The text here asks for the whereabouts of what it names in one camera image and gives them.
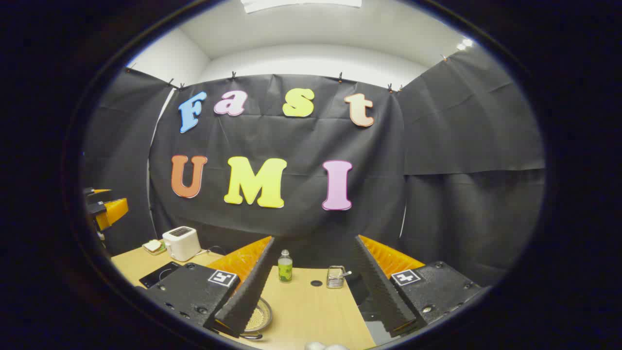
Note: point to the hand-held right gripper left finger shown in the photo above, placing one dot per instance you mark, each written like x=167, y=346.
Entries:
x=252, y=291

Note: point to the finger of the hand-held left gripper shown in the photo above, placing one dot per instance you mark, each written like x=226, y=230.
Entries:
x=97, y=195
x=112, y=213

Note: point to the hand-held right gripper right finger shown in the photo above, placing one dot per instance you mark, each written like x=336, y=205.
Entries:
x=381, y=291

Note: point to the stainless steel pot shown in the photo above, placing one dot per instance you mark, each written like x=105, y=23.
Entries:
x=267, y=311

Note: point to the black induction cooktop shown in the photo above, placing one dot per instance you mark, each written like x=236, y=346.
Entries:
x=158, y=276

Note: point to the large heap of soybeans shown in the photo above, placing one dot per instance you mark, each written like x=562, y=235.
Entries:
x=256, y=318

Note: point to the green label drink bottle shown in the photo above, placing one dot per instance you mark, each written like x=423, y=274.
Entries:
x=285, y=270

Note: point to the sandwich with lettuce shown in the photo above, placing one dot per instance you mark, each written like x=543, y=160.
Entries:
x=153, y=245

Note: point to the small white plate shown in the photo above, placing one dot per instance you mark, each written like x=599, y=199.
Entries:
x=158, y=253

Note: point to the white toaster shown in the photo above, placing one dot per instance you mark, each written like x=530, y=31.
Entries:
x=182, y=245

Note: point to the black backdrop cloth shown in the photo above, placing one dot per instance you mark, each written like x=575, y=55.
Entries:
x=437, y=218

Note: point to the ceiling light panel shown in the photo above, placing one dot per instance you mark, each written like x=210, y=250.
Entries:
x=301, y=4

